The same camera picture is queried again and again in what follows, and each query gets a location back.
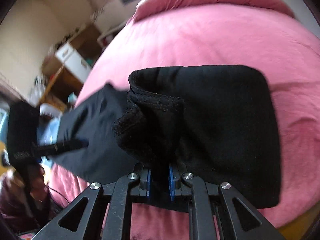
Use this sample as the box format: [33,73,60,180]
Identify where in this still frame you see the pink bed sheet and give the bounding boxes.
[47,3,320,240]

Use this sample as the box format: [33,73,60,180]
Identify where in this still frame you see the white drawer cabinet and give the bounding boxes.
[55,42,92,83]

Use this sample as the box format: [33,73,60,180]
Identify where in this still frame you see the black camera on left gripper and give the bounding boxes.
[6,101,40,167]

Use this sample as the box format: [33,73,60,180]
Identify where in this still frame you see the black pants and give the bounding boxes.
[53,65,281,209]

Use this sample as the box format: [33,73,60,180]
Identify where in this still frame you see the white grey bedside shelf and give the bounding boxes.
[97,21,126,48]

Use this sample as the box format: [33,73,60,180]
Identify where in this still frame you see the wooden corner desk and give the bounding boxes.
[37,56,83,113]

